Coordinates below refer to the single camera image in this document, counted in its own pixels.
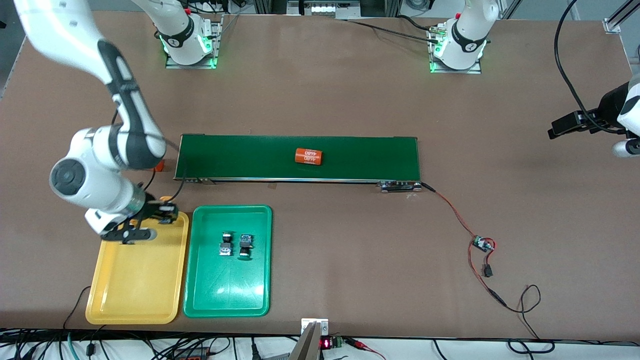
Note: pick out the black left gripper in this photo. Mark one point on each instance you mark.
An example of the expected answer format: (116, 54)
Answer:
(606, 107)

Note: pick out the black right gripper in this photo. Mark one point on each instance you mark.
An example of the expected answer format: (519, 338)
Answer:
(151, 208)

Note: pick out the yellow mushroom push button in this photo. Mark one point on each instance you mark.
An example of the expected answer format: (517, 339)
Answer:
(169, 209)

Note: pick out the orange cylinder marked 4680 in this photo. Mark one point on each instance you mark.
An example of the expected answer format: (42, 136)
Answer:
(159, 167)
(308, 156)

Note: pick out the green mushroom push button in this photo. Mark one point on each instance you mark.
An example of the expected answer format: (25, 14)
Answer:
(245, 245)
(226, 245)

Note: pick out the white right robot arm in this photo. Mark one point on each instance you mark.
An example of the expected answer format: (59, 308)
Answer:
(90, 175)

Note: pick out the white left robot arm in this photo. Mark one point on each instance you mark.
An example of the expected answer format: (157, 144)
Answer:
(465, 35)

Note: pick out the yellow plastic tray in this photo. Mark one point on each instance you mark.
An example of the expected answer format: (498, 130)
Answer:
(135, 280)

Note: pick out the green belt conveyor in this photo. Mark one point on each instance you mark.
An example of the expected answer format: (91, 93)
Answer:
(240, 157)

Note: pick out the green plastic tray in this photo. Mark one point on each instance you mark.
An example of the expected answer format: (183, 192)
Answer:
(227, 285)

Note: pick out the aluminium corner profile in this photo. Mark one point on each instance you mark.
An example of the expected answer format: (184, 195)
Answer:
(612, 25)

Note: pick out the orange power strip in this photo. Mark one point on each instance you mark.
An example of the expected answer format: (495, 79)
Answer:
(192, 355)

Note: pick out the small green controller board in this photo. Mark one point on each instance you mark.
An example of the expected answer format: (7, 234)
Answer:
(482, 244)

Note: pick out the black inline connector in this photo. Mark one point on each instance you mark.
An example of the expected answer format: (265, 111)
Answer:
(487, 271)

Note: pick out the grey metal pole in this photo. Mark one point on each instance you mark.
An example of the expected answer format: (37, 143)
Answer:
(307, 345)

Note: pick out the red LED display module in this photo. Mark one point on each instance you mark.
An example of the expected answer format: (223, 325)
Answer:
(330, 343)

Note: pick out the red clip lead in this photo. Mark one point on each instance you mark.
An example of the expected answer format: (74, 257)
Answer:
(357, 343)

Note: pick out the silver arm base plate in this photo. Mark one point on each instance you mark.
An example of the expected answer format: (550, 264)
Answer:
(190, 65)
(455, 71)

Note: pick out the aluminium frame rack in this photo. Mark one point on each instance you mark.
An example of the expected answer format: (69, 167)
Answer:
(295, 7)

